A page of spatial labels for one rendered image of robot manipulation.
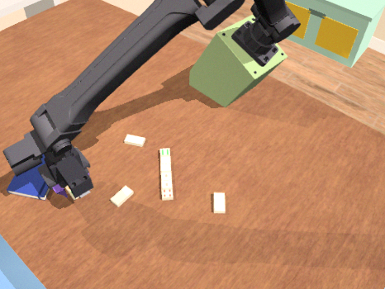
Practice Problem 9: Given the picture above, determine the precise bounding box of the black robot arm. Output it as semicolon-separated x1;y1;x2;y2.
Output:
3;0;301;198

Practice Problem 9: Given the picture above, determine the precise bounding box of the blue notebook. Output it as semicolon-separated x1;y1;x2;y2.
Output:
7;154;50;200

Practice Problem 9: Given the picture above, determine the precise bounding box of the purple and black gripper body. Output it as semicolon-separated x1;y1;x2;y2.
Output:
38;147;90;190

